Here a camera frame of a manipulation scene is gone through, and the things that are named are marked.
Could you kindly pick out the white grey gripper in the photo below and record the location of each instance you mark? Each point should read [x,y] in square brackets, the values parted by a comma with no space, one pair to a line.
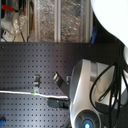
[82,114]

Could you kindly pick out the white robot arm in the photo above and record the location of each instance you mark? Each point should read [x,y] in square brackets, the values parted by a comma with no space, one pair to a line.
[96,88]

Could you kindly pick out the black perforated board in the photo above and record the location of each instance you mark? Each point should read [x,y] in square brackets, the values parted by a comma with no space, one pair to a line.
[20,62]

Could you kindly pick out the blue object at edge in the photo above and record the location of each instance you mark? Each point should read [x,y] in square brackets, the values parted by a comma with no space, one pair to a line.
[2,120]

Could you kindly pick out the blue clip top right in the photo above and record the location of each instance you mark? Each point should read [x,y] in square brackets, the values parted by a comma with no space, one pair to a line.
[94,34]

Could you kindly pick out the clear plastic bin right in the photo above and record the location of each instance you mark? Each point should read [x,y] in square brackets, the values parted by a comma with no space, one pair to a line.
[72,20]

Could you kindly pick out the clear plastic bin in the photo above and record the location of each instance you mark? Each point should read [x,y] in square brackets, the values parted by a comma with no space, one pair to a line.
[44,20]
[72,20]

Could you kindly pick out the clear plastic bin left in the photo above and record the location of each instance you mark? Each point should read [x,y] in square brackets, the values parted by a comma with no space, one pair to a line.
[44,20]

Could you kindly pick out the grey cable clip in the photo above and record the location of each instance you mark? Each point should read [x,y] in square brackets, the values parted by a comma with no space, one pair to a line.
[36,83]

